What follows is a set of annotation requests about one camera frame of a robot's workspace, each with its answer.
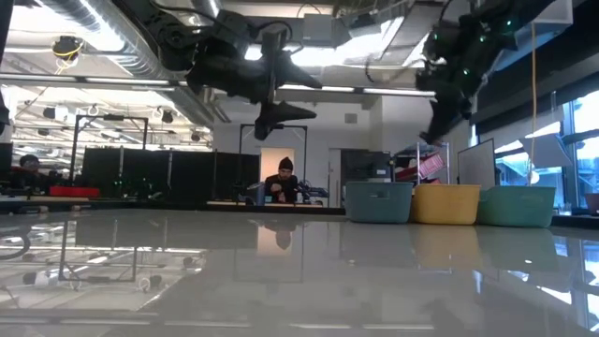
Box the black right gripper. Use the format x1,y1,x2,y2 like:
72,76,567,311
415,0,520,146

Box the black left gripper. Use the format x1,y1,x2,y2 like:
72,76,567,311
185,11,324,141

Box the yellow plastic bin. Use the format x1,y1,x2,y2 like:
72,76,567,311
410,183,482,226

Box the dark teal plastic bin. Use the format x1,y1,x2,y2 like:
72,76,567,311
345,181,415,225

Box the mint green plastic bin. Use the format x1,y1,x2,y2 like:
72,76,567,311
475,185,557,228

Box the red plastic storage bins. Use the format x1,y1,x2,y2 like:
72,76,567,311
395,153,446,184

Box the metal shelf rack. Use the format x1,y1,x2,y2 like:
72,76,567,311
392,141,453,185

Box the grey panel on stand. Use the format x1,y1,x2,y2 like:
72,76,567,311
456,138,497,191

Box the pale lit doorway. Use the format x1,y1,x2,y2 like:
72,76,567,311
260,147,296,183

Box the grey ceiling unit box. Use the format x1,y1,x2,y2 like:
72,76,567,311
302,12,336,47

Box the long ceiling light bar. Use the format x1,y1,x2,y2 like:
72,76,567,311
280,82,436,99
0,73,188,91

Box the person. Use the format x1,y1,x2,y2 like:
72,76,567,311
8,154,53,194
264,156,300,205

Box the dark cabinet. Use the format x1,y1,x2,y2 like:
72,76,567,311
340,149,392,183

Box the grey hanging panel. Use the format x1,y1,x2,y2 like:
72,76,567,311
518,133,576,170

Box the black screen panels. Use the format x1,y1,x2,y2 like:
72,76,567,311
81,147,261,210

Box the light blue ceiling panel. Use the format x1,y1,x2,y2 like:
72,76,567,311
486,0,576,71

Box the wooden background table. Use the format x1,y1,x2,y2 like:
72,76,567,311
205,199,325,210

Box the flat red box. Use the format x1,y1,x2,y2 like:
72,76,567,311
49,185,101,199

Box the black metal stand frame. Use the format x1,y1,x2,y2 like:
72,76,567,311
69,113,150,207
238,123,309,207

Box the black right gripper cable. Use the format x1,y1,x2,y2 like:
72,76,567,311
364,46,425,85

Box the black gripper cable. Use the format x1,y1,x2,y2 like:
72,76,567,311
161,2,296,52
364,46,425,85

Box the yellow hanging cable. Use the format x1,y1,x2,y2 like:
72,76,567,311
530,21,540,187

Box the silver ventilation duct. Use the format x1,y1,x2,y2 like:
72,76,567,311
35,0,230,127
196,0,222,18

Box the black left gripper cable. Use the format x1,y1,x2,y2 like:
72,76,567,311
161,2,296,52

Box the black aluminium table frame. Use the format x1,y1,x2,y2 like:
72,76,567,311
0,196,599,230

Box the yellow black ceiling cord reel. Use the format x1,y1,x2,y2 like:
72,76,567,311
51,36,86,63

